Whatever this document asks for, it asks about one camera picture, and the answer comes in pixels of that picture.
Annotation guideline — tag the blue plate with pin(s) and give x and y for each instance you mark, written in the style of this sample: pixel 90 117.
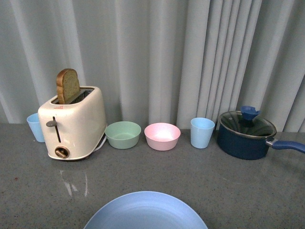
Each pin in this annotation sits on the blue plate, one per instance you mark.
pixel 146 210

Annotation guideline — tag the pink bowl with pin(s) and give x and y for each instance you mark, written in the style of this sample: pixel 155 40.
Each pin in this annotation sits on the pink bowl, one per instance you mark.
pixel 162 136

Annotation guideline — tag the green bowl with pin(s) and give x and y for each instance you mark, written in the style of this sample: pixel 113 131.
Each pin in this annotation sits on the green bowl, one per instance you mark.
pixel 123 134

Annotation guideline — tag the light blue cup right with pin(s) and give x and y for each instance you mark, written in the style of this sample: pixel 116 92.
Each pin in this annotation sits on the light blue cup right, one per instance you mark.
pixel 201 132

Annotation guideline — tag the light blue cup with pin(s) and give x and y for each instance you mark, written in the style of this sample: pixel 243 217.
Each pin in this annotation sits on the light blue cup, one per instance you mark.
pixel 34 124
pixel 201 132

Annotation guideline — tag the grey curtain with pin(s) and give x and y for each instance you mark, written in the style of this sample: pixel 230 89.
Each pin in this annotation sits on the grey curtain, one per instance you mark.
pixel 157 60

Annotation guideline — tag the cream toaster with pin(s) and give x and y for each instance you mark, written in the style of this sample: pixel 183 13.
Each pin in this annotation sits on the cream toaster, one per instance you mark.
pixel 73 131

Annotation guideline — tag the toasted bread slice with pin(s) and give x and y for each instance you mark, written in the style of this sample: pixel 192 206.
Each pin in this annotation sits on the toasted bread slice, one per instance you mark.
pixel 67 85

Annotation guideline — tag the dark blue saucepan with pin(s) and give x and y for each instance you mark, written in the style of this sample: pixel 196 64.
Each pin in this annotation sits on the dark blue saucepan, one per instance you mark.
pixel 252 148

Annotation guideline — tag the glass pot lid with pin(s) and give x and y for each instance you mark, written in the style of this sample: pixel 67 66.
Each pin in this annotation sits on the glass pot lid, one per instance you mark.
pixel 248 123

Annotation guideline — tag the light blue cup left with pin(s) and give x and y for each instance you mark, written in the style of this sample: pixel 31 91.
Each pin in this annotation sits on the light blue cup left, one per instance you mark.
pixel 34 124

